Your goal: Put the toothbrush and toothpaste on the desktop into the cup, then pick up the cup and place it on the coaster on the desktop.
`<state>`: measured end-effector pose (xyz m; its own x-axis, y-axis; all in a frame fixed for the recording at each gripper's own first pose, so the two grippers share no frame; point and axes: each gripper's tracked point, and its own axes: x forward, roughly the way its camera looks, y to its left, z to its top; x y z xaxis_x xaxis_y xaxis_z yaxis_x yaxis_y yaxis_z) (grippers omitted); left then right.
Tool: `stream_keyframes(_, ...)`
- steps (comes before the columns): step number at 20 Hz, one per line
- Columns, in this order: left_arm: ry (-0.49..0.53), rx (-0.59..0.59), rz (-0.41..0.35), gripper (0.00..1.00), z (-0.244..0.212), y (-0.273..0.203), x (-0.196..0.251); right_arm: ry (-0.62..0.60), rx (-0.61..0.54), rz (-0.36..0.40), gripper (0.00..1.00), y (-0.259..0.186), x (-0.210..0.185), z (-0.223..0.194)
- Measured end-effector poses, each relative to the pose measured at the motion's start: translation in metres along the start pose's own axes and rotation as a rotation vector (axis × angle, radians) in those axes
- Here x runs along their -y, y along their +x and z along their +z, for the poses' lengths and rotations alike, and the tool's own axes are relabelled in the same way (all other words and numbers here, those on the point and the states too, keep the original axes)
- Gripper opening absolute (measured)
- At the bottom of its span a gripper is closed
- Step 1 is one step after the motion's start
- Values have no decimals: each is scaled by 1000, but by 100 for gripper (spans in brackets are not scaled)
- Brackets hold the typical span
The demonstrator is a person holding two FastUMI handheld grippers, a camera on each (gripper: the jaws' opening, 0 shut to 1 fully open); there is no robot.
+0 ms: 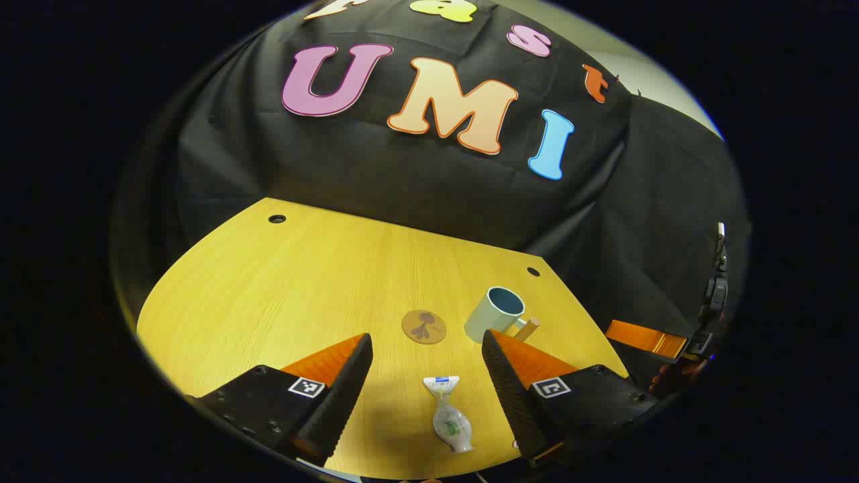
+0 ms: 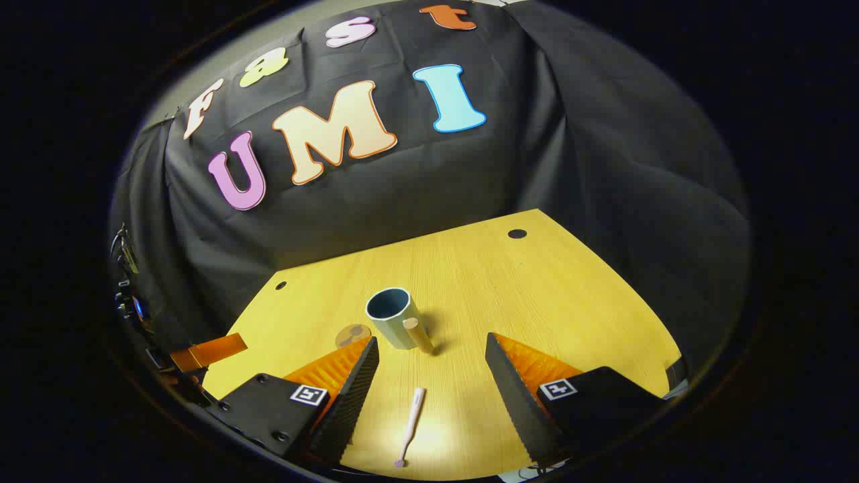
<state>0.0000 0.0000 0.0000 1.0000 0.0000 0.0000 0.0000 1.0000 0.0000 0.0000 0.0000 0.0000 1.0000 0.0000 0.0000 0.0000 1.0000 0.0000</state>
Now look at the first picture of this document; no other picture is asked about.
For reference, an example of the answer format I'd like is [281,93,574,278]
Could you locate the black backdrop cloth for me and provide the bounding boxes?
[111,0,752,383]

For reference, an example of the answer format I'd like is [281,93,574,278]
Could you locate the round brown coaster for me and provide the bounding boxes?
[401,310,448,345]

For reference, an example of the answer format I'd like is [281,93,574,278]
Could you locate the wooden desktop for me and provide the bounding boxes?
[136,197,631,480]

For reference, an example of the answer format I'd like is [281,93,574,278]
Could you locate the pale green cup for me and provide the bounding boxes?
[464,286,541,344]

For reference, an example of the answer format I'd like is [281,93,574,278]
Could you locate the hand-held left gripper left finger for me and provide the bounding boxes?
[185,332,374,468]

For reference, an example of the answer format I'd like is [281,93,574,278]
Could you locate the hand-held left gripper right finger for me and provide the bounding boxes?
[481,329,660,469]

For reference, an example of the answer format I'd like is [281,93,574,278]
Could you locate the white toothpaste tube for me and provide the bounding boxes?
[423,376,474,453]

